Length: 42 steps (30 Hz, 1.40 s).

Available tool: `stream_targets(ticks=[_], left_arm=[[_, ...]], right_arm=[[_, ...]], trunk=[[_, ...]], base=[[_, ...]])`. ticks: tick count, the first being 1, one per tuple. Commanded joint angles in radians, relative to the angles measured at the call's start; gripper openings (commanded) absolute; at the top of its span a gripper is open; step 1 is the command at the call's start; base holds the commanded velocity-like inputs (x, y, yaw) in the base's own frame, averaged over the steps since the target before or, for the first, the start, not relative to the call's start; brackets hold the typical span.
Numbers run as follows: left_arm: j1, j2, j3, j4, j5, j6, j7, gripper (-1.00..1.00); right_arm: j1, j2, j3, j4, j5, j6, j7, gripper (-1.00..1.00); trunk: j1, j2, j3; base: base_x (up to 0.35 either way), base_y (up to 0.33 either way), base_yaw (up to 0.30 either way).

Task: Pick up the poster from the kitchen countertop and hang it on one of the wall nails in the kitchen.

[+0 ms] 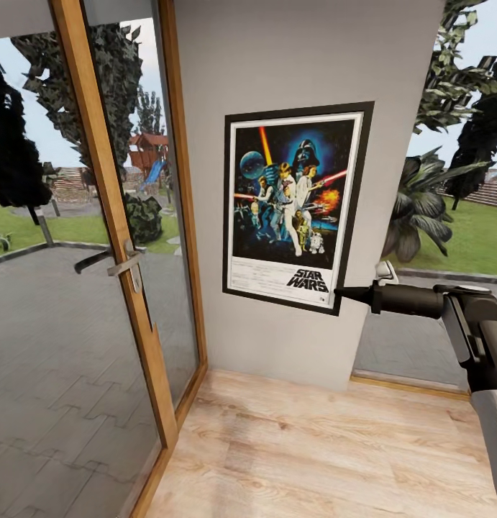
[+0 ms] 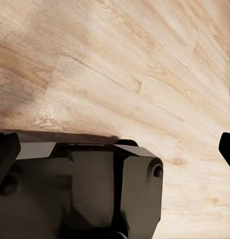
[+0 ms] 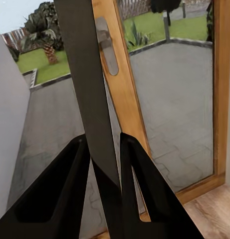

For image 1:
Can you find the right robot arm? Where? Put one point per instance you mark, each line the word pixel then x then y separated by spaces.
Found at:
pixel 469 314

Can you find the fixed window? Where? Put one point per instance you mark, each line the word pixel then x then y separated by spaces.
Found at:
pixel 443 226

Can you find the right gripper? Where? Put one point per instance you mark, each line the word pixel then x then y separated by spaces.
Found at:
pixel 391 298

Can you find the door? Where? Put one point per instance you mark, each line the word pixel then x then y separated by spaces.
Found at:
pixel 102 337

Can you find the poster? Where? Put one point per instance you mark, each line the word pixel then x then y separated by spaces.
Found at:
pixel 292 181

